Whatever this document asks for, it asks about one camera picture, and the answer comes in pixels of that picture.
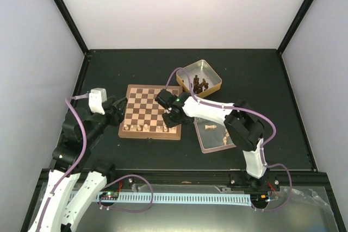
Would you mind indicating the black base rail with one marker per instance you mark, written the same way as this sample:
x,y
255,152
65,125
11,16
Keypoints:
x,y
237,178

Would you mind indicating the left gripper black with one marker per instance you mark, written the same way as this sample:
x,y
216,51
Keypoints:
x,y
116,116

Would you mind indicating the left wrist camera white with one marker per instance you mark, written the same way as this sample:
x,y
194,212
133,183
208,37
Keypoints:
x,y
97,97

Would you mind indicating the wooden chess board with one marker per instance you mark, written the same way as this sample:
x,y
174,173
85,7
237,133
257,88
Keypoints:
x,y
143,109

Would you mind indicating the right black frame post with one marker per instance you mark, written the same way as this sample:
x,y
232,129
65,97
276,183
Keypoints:
x,y
303,9

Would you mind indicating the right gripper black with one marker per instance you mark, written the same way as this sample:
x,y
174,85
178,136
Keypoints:
x,y
171,124

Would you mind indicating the white slotted cable duct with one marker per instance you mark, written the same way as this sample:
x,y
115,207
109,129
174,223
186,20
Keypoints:
x,y
180,198

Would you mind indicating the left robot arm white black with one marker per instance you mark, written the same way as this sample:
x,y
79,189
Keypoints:
x,y
81,128

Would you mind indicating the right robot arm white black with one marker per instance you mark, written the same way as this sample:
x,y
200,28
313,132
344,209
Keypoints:
x,y
244,129

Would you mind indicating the pile of dark chess pieces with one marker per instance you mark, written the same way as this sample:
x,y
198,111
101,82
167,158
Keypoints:
x,y
198,86

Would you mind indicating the small circuit board left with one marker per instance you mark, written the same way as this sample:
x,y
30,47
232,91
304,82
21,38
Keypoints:
x,y
109,195

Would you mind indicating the left black frame post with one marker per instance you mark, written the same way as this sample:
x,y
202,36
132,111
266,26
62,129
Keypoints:
x,y
71,25

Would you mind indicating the black frame post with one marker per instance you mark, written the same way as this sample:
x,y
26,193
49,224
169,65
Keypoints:
x,y
71,25
303,9

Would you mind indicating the gold tin box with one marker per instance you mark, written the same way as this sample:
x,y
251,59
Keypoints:
x,y
203,70

